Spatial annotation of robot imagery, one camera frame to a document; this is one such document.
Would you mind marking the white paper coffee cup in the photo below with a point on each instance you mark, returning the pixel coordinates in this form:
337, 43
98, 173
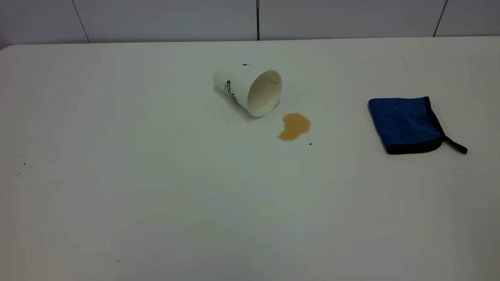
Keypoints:
242, 84

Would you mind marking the blue microfiber cloth black trim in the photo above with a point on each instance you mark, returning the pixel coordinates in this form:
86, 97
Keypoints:
404, 123

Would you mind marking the brown coffee spill puddle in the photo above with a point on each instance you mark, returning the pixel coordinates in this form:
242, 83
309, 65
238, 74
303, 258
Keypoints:
295, 125

